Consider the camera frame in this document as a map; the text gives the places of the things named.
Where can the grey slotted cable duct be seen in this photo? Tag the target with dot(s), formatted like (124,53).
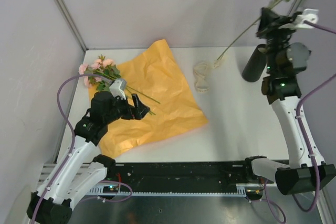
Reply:
(103,190)

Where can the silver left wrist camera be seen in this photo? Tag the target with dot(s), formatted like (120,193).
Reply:
(117,88)

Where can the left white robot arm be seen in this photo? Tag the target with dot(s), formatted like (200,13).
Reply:
(56,198)

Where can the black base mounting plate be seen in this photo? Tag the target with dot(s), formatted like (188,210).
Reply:
(184,176)

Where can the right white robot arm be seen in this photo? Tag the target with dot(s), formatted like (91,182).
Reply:
(282,61)

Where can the orange flower bouquet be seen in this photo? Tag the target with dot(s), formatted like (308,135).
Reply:
(156,78)

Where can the aluminium frame rail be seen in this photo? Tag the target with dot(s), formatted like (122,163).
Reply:
(71,24)

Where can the cream printed ribbon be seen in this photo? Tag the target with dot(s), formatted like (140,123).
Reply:
(201,71)

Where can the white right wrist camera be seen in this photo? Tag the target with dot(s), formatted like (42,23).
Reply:
(302,20)

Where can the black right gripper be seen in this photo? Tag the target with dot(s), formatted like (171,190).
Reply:
(270,22)

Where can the black cylindrical vase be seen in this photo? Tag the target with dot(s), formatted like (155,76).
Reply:
(255,65)

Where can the pink rose flower bunch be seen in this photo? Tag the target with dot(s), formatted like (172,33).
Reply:
(105,77)

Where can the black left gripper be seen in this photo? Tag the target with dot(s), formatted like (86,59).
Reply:
(136,112)

